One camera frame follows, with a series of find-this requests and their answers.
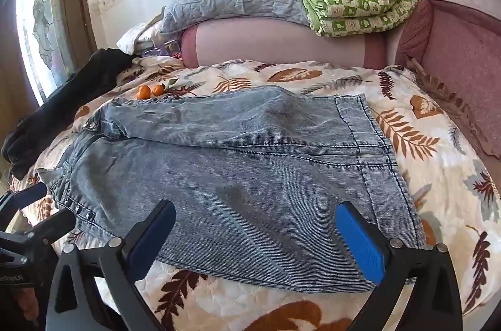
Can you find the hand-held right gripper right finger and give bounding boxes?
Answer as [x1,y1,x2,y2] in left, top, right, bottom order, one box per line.
[336,201,463,331]

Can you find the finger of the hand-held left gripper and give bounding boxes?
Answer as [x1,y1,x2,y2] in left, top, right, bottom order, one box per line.
[21,208,77,257]
[0,181,48,216]

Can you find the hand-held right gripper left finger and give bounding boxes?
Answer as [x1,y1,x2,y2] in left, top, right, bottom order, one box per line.
[45,199,177,331]

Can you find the blue washed denim pants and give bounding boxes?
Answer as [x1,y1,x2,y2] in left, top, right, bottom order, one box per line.
[37,85,427,294]

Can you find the person's left hand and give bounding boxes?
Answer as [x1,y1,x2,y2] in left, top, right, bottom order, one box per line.
[15,286,40,328]

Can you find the black garment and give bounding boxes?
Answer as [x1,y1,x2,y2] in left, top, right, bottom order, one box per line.
[1,48,137,179]

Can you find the leaf print fleece blanket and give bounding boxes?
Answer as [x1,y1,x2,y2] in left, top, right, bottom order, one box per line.
[10,55,501,331]

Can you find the purple packet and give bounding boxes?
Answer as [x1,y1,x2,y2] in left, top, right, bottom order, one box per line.
[147,39,184,60]

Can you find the white crumpled cloth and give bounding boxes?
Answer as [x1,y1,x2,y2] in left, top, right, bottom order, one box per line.
[116,18,165,56]

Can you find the green patterned quilt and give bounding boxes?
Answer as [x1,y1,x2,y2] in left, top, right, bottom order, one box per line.
[281,0,422,38]

